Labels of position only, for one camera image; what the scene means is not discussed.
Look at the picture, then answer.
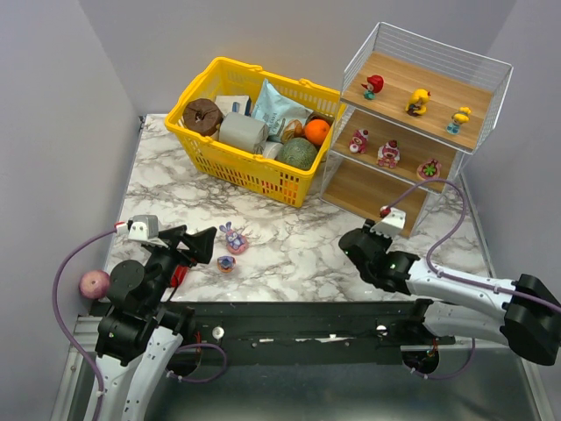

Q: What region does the pink bear with strawberry cake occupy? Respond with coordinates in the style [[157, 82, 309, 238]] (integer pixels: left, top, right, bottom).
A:
[[377, 139, 401, 168]]

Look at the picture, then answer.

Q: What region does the pink bear with santa hat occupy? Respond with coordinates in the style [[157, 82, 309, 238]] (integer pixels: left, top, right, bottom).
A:
[[349, 129, 369, 153]]

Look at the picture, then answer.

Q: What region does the pink strawberry cake toy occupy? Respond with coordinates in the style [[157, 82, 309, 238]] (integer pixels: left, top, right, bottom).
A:
[[416, 159, 442, 181]]

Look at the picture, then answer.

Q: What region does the yellow hair girl figure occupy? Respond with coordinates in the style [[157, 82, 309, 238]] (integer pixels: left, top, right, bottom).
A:
[[405, 89, 431, 117]]

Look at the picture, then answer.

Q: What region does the red cherry toy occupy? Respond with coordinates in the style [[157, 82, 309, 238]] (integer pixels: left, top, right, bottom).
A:
[[361, 75, 384, 100]]

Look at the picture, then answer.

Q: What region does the yellow hair blue figure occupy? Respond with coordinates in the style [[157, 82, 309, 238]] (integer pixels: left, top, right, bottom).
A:
[[446, 106, 472, 135]]

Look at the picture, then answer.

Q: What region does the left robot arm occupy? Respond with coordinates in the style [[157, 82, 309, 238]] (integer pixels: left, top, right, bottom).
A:
[[86, 216, 217, 420]]

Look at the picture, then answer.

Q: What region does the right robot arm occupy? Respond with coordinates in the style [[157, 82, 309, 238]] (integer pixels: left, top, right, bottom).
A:
[[338, 220, 560, 366]]

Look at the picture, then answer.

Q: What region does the red bell pepper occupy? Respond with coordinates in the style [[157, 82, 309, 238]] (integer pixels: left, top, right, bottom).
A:
[[170, 266, 189, 288]]

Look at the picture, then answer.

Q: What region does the purple bunny in orange cup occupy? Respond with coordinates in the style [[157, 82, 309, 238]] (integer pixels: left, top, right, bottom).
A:
[[217, 255, 237, 273]]

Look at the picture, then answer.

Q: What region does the purple bunny on pink donut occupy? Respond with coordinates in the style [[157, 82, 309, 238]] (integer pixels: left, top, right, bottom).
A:
[[219, 221, 249, 255]]

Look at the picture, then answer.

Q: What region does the green melon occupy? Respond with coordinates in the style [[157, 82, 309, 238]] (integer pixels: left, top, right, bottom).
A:
[[276, 138, 317, 171]]

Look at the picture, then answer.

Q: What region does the white cup in basket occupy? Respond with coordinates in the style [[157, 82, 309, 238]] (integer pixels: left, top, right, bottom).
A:
[[262, 141, 283, 160]]

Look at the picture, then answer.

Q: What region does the grey paper roll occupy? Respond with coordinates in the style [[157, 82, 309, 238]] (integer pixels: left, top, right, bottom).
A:
[[218, 112, 268, 154]]

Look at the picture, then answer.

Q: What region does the orange fruit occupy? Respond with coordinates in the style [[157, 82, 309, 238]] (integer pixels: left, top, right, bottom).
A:
[[304, 118, 330, 146]]

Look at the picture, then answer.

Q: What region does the chocolate donut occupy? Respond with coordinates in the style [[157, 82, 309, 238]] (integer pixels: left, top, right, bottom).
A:
[[182, 98, 224, 136]]

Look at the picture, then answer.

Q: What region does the brown bread pastry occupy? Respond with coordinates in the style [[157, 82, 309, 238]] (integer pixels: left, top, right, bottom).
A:
[[280, 119, 304, 144]]

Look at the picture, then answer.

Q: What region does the yellow plastic basket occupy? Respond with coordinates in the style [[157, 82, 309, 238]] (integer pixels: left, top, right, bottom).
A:
[[165, 57, 343, 207]]

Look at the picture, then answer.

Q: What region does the white blue box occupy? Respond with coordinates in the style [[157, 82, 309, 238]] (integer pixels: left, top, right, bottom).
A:
[[215, 95, 252, 117]]

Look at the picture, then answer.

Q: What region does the light blue chips bag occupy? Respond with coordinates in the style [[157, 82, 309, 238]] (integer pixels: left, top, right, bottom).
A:
[[251, 79, 312, 143]]

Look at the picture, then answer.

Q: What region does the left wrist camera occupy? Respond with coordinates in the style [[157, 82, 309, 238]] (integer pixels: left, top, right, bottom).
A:
[[115, 215, 165, 246]]

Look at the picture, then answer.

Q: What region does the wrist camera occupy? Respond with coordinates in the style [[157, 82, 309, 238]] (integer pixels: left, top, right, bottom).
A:
[[370, 206, 407, 239], [115, 215, 165, 246]]

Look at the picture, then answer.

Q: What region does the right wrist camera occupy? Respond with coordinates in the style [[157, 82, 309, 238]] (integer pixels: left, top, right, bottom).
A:
[[370, 206, 407, 239]]

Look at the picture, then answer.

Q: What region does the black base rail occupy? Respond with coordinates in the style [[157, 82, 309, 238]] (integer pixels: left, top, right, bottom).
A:
[[94, 299, 455, 366]]

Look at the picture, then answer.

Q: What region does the white wire wooden shelf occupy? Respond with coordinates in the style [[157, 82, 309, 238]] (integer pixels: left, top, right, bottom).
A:
[[321, 22, 513, 236]]

